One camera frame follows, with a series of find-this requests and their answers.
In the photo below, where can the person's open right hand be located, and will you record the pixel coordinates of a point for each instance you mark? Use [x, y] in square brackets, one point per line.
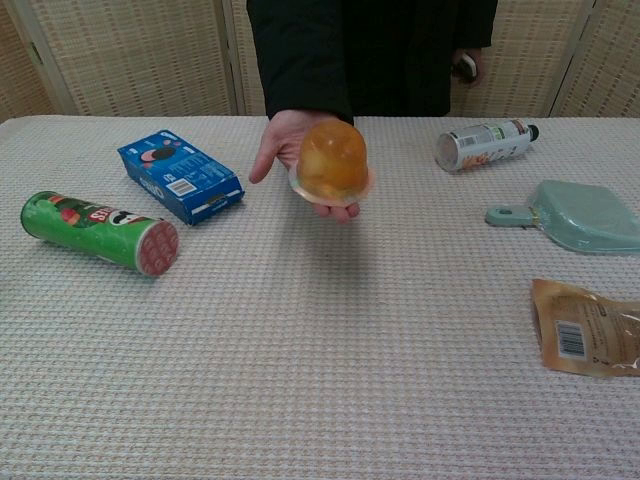
[280, 142]

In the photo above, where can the person's left hand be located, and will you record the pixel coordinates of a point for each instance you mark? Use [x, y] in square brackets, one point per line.
[479, 67]

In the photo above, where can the orange jelly cup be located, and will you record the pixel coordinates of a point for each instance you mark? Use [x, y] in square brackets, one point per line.
[332, 160]

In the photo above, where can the grey plastic bottle black cap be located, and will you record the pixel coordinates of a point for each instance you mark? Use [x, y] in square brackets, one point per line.
[480, 145]

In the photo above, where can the blue Oreo box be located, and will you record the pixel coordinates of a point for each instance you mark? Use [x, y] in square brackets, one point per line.
[180, 175]

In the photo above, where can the person in black jacket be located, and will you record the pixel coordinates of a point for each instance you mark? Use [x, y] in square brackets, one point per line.
[360, 50]

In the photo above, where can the woven bamboo folding screen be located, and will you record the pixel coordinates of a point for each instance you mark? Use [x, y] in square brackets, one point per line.
[140, 55]

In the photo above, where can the light green plastic dustpan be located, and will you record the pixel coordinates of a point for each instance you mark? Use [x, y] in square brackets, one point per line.
[580, 217]

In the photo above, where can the green Pringles can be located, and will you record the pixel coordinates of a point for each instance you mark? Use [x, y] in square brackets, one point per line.
[95, 227]

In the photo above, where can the white woven tablecloth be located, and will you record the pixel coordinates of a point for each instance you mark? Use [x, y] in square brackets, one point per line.
[320, 350]

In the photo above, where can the brown snack pouch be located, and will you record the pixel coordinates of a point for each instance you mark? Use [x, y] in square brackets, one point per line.
[585, 325]

